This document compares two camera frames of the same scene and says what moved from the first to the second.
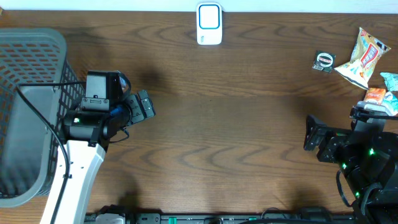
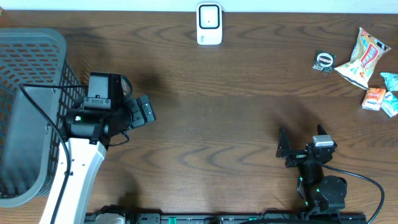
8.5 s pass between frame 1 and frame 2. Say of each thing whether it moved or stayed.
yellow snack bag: stayed
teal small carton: stayed
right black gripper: moved
